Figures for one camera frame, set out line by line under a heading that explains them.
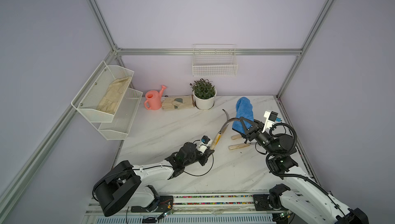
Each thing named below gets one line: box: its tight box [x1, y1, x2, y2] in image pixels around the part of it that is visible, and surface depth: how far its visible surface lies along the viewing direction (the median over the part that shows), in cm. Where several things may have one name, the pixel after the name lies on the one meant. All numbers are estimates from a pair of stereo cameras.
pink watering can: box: [144, 85, 167, 111], surface depth 110 cm
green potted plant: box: [189, 78, 216, 100], surface depth 103 cm
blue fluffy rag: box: [232, 96, 255, 134], surface depth 66 cm
